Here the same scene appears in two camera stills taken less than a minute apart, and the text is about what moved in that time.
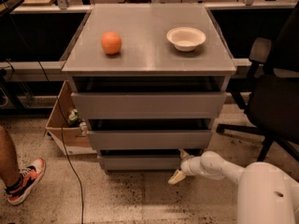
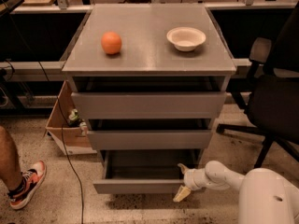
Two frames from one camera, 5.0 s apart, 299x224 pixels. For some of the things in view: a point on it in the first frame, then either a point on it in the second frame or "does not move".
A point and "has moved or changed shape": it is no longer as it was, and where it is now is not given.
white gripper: x=187 y=165 → x=190 y=179
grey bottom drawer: x=163 y=163 has moved or changed shape
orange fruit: x=111 y=43 does not move
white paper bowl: x=186 y=38 does not move
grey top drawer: x=149 y=105 does not move
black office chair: x=273 y=90 does not move
